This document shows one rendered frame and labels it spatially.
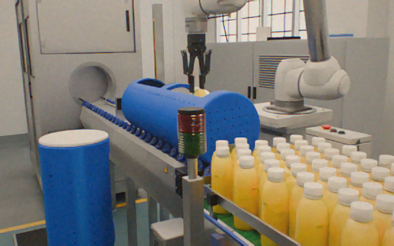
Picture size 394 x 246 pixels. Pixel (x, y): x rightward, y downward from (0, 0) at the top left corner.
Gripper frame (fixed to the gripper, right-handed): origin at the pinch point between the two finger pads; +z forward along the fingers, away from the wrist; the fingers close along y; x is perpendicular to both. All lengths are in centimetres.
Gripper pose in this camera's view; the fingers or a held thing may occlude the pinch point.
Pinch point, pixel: (197, 84)
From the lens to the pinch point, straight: 159.7
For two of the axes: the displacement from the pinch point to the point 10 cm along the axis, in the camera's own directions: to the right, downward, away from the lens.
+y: -8.9, 1.0, -4.5
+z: 0.1, 9.8, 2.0
